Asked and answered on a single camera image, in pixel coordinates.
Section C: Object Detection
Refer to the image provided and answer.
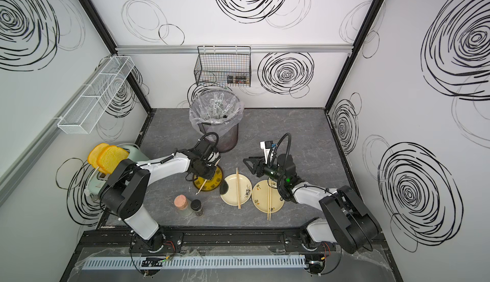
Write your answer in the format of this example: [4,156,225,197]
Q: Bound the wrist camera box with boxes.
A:
[260,140,276,164]
[207,151,221,165]

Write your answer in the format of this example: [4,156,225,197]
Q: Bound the yellow toast slice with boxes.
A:
[88,143,109,170]
[96,145,130,174]

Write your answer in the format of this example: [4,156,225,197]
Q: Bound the cream plate red black marks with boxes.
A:
[251,180,285,214]

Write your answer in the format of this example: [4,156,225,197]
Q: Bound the black wire wall basket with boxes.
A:
[193,45,252,88]

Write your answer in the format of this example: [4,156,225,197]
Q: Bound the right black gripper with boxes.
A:
[244,156,287,185]

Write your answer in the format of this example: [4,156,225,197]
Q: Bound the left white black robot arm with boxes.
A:
[98,132,221,253]

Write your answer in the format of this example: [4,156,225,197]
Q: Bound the mint green toaster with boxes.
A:
[84,144,149,200]

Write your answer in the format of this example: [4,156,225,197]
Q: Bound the items in wire basket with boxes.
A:
[227,75,250,85]

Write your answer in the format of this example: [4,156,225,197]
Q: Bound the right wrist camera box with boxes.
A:
[260,140,276,164]

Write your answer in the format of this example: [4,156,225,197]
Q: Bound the right yellow toast slice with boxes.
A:
[96,145,130,174]

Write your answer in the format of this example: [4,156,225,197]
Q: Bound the chopsticks green tip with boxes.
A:
[236,167,241,209]

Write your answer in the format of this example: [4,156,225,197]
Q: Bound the white slotted cable duct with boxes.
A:
[82,255,307,271]

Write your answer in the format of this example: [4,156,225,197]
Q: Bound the clear plastic bin liner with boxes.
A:
[189,89,245,139]

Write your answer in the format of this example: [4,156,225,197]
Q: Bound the black lid spice bottle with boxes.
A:
[191,199,204,217]

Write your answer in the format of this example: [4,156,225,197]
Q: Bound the white wire wall shelf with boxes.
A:
[57,56,135,135]

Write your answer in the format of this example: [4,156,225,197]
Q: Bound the black mesh trash bin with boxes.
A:
[199,124,239,153]

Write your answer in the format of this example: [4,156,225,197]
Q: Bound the bamboo chopsticks pair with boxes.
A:
[267,178,273,221]

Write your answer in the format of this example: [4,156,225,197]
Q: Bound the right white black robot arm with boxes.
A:
[243,133,382,254]

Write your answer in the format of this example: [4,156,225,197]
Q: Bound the cream plate with flower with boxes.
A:
[220,174,252,207]

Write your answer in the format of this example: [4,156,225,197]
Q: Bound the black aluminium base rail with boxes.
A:
[80,226,384,254]

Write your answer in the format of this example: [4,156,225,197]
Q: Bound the yellow patterned plate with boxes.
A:
[193,166,223,191]

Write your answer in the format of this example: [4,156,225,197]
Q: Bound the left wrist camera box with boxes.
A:
[207,151,221,165]

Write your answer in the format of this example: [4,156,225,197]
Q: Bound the pink lid jar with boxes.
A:
[174,195,193,217]

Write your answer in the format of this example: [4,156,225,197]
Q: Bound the left yellow toast slice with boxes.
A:
[88,143,109,170]

